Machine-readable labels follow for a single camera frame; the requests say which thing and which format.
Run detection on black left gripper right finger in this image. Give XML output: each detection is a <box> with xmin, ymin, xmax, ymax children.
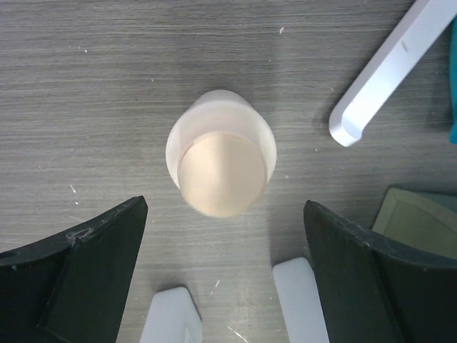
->
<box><xmin>303</xmin><ymin>201</ymin><xmax>456</xmax><ymax>342</ymax></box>

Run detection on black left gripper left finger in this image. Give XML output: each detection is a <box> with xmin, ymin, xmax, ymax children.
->
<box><xmin>1</xmin><ymin>196</ymin><xmax>148</xmax><ymax>342</ymax></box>

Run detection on white metal clothes rack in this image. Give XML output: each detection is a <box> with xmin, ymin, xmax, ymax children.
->
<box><xmin>328</xmin><ymin>0</ymin><xmax>456</xmax><ymax>147</ymax></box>

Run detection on olive green canvas bag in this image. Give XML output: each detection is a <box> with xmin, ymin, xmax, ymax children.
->
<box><xmin>372</xmin><ymin>187</ymin><xmax>456</xmax><ymax>259</ymax></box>

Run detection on teal shirt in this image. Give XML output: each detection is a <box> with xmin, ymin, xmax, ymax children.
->
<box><xmin>448</xmin><ymin>19</ymin><xmax>457</xmax><ymax>144</ymax></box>

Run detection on beige round lotion bottle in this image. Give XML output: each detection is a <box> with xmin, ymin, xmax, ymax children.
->
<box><xmin>166</xmin><ymin>90</ymin><xmax>277</xmax><ymax>218</ymax></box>

